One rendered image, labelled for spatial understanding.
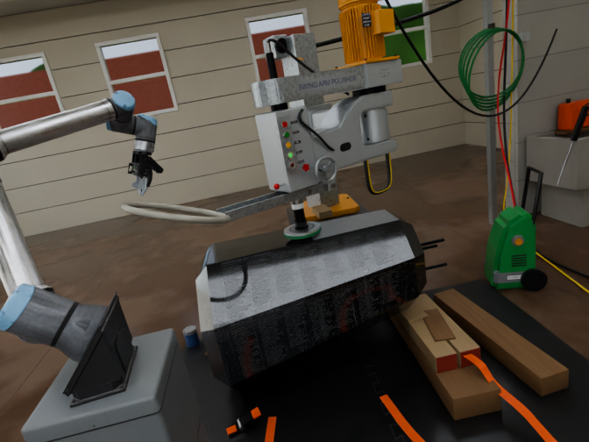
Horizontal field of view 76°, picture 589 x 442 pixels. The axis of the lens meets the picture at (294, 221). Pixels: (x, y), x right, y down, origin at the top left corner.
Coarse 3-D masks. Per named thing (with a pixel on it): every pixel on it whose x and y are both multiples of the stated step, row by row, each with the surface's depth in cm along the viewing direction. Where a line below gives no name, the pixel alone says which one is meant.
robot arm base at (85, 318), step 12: (72, 312) 120; (84, 312) 122; (96, 312) 123; (60, 324) 117; (72, 324) 118; (84, 324) 120; (96, 324) 120; (60, 336) 117; (72, 336) 117; (84, 336) 118; (60, 348) 119; (72, 348) 118; (84, 348) 118
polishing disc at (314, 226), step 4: (308, 224) 222; (312, 224) 221; (316, 224) 219; (288, 228) 221; (292, 228) 220; (308, 228) 215; (312, 228) 213; (316, 228) 212; (284, 232) 216; (288, 232) 214; (292, 232) 213; (296, 232) 211; (300, 232) 210; (304, 232) 209; (308, 232) 208; (312, 232) 210; (292, 236) 210; (296, 236) 209
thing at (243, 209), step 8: (320, 184) 213; (280, 192) 212; (296, 192) 205; (304, 192) 208; (312, 192) 211; (320, 192) 214; (248, 200) 202; (256, 200) 204; (264, 200) 195; (272, 200) 197; (280, 200) 200; (288, 200) 203; (224, 208) 195; (232, 208) 197; (240, 208) 188; (248, 208) 190; (256, 208) 193; (264, 208) 195; (232, 216) 186; (240, 216) 188
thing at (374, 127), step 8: (368, 112) 227; (376, 112) 226; (384, 112) 228; (360, 120) 232; (368, 120) 228; (376, 120) 227; (384, 120) 229; (368, 128) 230; (376, 128) 229; (384, 128) 230; (368, 136) 232; (376, 136) 230; (384, 136) 231
